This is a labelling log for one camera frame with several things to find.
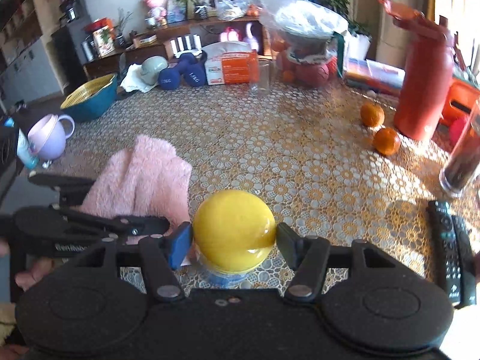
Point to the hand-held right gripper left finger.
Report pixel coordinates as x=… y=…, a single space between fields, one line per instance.
x=179 y=245

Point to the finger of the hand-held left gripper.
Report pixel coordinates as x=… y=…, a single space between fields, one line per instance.
x=123 y=225
x=62 y=184

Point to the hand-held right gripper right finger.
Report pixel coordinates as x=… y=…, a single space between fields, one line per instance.
x=285 y=243

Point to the pink fluffy cloth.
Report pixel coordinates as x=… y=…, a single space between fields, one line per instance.
x=142 y=180

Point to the person's left hand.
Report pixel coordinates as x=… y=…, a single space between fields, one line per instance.
x=34 y=273

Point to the purple lidded mug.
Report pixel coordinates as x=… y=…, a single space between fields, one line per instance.
x=48 y=138

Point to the light blue tube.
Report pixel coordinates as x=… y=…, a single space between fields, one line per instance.
x=26 y=152

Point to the teal basin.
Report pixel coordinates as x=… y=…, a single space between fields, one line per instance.
x=93 y=107

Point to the yellow strainer basket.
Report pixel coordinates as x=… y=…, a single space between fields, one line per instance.
x=88 y=90

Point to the white cloth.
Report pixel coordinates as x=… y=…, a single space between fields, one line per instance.
x=131 y=80

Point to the black side cabinet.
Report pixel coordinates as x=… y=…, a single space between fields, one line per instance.
x=71 y=48

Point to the grey helmet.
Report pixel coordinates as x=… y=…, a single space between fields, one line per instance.
x=153 y=68

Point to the red printed box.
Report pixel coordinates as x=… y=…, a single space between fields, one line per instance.
x=104 y=42

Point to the blue dumbbell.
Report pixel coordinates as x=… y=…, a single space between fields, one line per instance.
x=195 y=73
x=170 y=77

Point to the wooden low cabinet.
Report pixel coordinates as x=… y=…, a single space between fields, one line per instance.
x=150 y=50

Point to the black remote control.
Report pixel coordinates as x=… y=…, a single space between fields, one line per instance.
x=446 y=251
x=467 y=262

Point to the clear drinking glass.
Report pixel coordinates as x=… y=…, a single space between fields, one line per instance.
x=260 y=78

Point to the small orange fruit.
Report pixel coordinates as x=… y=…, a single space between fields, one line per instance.
x=288 y=76

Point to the red net fruit bag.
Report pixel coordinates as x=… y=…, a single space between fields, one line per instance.
x=313 y=72

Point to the orange white tissue box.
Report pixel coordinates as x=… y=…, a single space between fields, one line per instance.
x=230 y=68

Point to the glass of dark drink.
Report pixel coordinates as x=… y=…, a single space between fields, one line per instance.
x=463 y=157

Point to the pink toy figure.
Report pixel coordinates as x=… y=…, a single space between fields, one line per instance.
x=155 y=7

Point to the orange water bottle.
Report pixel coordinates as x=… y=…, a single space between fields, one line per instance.
x=423 y=82

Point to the plastic-wrapped bowl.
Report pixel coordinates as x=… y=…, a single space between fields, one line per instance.
x=303 y=22

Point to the orange plastic box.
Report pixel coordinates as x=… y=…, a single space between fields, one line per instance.
x=463 y=97

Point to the clear plastic bag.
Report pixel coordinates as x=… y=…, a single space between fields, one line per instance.
x=230 y=7

